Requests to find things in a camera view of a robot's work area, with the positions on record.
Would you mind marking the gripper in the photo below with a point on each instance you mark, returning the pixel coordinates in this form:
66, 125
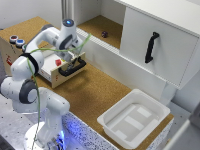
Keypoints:
75, 55

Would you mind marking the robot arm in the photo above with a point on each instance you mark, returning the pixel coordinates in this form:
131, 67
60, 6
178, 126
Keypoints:
28, 91

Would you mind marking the wooden drawer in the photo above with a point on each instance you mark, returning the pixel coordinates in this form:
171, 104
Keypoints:
66, 79

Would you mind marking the wooden drawer box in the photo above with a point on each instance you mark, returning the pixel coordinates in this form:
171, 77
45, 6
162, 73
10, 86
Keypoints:
20, 30

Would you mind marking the pink block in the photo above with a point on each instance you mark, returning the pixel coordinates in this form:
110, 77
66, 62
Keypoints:
58, 62

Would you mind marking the white cabinet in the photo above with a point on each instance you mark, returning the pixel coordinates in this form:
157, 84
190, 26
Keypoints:
110, 63

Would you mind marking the purple block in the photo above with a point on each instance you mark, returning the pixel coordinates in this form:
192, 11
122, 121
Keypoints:
104, 34

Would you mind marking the blue button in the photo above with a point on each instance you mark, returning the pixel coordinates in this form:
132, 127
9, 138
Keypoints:
20, 42

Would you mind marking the red button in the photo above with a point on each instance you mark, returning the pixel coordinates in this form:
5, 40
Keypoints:
13, 38

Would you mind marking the white plastic box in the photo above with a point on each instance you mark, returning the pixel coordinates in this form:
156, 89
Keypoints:
133, 120

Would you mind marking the white sliding door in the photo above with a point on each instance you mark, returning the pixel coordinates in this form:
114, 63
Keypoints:
173, 50

